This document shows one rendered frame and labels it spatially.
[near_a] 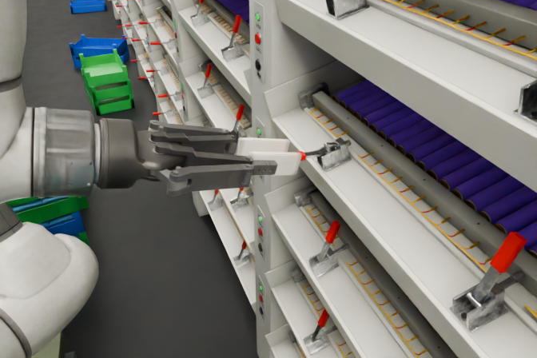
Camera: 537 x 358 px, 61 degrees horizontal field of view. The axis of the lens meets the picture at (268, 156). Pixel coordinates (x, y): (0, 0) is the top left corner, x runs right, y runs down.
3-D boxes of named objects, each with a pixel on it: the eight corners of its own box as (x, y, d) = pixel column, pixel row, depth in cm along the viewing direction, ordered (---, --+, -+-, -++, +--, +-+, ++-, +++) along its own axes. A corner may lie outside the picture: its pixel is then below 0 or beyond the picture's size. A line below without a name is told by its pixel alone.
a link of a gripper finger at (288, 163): (248, 150, 53) (250, 153, 53) (300, 152, 56) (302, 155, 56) (243, 173, 55) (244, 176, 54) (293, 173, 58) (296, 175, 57)
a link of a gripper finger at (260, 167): (236, 159, 52) (244, 173, 50) (274, 159, 55) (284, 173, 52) (232, 170, 53) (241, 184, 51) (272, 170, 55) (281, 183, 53)
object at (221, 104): (259, 201, 94) (240, 150, 86) (189, 90, 142) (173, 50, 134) (343, 161, 98) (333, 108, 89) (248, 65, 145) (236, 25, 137)
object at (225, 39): (257, 116, 84) (236, 48, 75) (183, 26, 131) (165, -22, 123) (352, 73, 87) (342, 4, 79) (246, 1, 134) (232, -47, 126)
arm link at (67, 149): (33, 216, 44) (98, 214, 46) (33, 133, 40) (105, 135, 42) (35, 168, 51) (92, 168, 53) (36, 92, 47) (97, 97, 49)
